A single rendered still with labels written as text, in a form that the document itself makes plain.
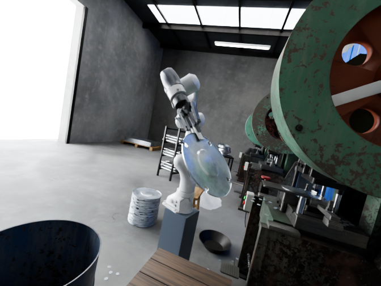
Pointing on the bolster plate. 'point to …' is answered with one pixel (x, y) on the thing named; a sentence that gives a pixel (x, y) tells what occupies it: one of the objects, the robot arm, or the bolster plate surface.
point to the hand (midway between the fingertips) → (197, 134)
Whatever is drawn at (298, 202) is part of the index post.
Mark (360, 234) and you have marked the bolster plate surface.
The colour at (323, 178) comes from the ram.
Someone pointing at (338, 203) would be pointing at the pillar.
